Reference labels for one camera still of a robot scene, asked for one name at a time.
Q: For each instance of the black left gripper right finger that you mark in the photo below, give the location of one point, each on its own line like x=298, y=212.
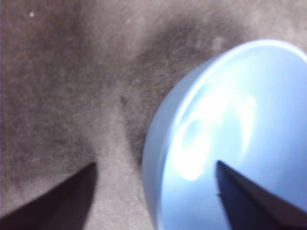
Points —
x=251, y=203

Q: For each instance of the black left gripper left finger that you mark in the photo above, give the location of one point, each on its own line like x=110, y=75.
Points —
x=60, y=203

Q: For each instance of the blue ribbed bowl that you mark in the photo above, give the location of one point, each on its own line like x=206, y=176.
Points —
x=239, y=115

